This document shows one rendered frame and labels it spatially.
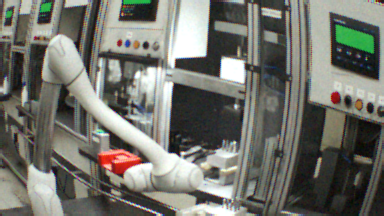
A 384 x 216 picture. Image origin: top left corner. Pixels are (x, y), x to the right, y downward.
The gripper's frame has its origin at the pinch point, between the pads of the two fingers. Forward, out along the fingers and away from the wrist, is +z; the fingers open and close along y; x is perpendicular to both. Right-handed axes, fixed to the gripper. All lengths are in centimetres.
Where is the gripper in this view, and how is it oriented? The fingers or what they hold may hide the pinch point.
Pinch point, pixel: (207, 163)
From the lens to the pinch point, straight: 203.5
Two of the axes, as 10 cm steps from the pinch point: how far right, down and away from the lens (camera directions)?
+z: 6.7, -1.1, 7.4
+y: 0.8, -9.7, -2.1
